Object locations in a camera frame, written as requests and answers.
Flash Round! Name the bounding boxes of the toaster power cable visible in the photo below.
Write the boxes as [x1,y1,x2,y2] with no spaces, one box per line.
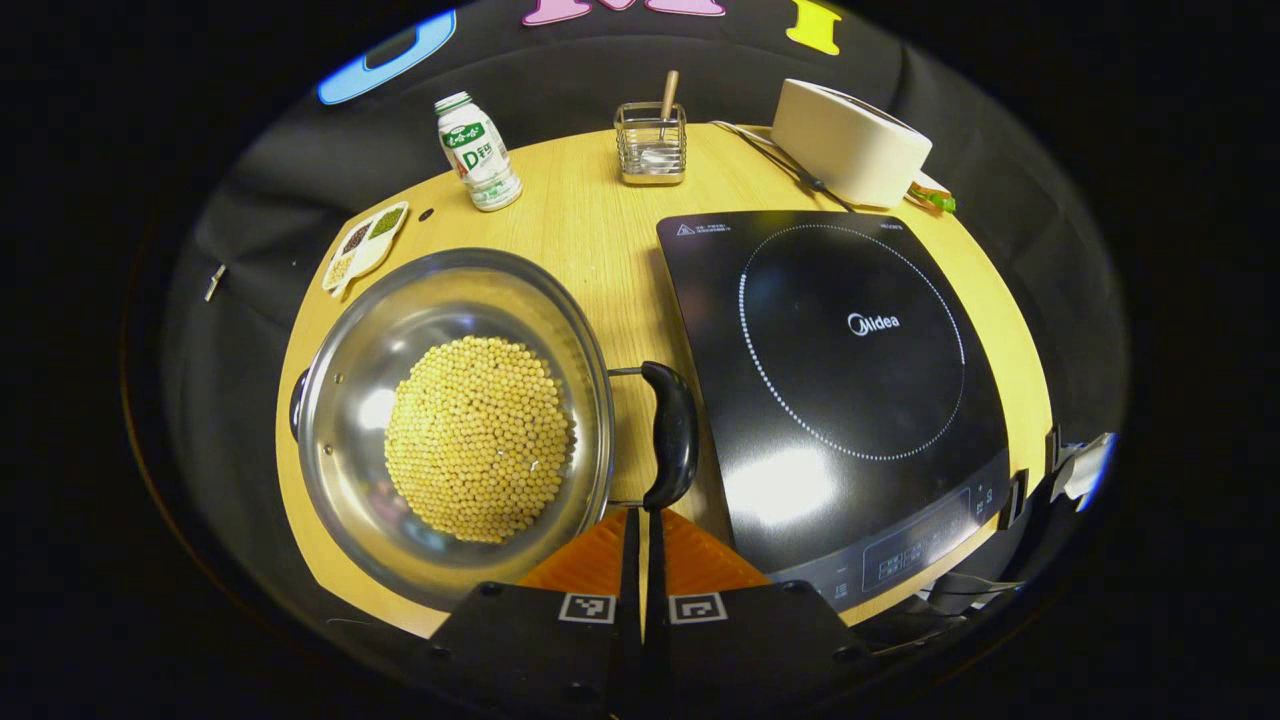
[710,120,851,211]

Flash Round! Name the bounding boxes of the white toaster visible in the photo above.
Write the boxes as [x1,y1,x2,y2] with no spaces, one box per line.
[770,78,934,209]

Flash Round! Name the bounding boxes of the pile of yellow soybeans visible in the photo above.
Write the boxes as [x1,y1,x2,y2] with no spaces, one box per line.
[384,335,573,546]

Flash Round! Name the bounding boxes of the steel pot with black handle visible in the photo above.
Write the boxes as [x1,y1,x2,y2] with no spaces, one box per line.
[288,247,701,613]

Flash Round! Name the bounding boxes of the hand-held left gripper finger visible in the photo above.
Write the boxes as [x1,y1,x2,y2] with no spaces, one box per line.
[428,507,644,716]
[643,507,881,719]

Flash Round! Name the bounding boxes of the white divided sample dish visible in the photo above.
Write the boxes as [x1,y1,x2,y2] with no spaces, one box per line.
[321,201,411,299]

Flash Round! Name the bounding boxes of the black induction cooktop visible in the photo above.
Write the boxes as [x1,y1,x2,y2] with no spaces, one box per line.
[655,208,1013,613]

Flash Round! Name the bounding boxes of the white curved object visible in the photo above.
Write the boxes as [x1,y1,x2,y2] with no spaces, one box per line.
[1060,432,1117,503]

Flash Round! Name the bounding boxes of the white drink bottle green label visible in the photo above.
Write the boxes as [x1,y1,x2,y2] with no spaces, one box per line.
[434,91,524,213]

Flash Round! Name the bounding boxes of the wire mesh utensil holder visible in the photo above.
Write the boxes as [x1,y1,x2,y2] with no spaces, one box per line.
[613,101,689,187]

